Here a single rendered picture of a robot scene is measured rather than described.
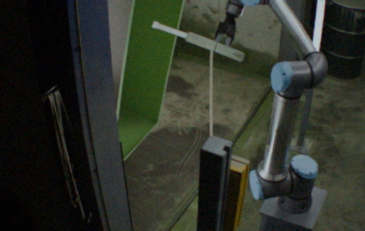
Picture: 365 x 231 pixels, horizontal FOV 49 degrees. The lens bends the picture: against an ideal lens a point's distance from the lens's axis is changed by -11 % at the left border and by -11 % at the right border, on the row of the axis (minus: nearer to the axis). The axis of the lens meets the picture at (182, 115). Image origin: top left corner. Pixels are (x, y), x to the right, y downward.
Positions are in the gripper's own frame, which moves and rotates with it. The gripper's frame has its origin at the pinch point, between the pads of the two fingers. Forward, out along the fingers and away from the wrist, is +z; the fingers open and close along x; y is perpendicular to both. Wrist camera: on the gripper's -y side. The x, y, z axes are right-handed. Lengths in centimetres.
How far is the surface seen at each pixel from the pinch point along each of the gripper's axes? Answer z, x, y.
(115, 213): 68, 30, -67
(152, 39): 13, 28, 53
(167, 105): 77, -16, 160
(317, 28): -36, -77, 63
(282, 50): -7, -102, 174
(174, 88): 66, -21, 186
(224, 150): 10, 21, -124
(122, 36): 8, 48, -14
